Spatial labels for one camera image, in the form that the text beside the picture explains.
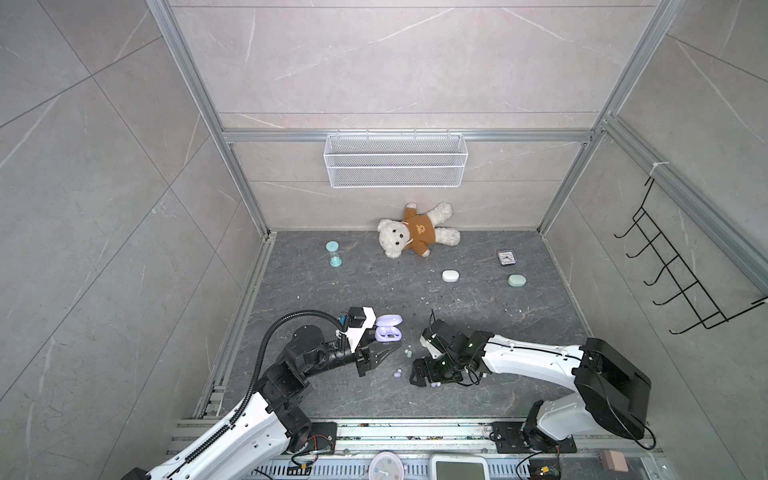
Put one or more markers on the white earbud charging case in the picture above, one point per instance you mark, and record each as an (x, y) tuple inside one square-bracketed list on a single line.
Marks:
[(450, 276)]

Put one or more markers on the green earbud charging case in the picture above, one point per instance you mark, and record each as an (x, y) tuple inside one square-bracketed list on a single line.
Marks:
[(516, 280)]

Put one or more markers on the black wall hook rack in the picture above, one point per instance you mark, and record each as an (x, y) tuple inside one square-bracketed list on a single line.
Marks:
[(684, 282)]

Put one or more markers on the white wire mesh basket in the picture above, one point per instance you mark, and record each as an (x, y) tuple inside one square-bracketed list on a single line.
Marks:
[(396, 160)]

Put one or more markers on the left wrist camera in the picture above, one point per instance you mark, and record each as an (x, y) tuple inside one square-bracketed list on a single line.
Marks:
[(356, 322)]

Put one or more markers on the white digital scale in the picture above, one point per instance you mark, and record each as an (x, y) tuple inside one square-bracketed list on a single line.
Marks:
[(443, 466)]

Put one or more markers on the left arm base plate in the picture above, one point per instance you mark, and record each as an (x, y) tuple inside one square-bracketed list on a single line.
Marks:
[(321, 435)]

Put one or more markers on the purple earbud charging case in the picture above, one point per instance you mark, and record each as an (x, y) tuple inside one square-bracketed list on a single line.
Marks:
[(387, 328)]

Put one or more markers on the small square clock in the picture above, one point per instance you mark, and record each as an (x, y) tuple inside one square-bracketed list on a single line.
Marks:
[(506, 258)]

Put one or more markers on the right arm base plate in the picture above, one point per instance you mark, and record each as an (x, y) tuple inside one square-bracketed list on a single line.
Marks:
[(513, 437)]

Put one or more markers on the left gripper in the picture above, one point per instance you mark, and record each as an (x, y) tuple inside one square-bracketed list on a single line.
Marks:
[(367, 359)]

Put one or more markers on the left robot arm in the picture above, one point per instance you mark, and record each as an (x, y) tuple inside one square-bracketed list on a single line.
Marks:
[(268, 421)]

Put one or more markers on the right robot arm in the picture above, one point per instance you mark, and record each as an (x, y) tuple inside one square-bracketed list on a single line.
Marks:
[(606, 390)]

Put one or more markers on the pink block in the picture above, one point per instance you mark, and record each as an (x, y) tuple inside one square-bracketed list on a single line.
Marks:
[(613, 461)]

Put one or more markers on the white teddy bear brown shirt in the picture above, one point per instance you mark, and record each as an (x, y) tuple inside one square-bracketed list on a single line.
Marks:
[(417, 232)]

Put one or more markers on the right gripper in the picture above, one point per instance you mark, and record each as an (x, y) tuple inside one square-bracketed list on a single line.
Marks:
[(431, 378)]

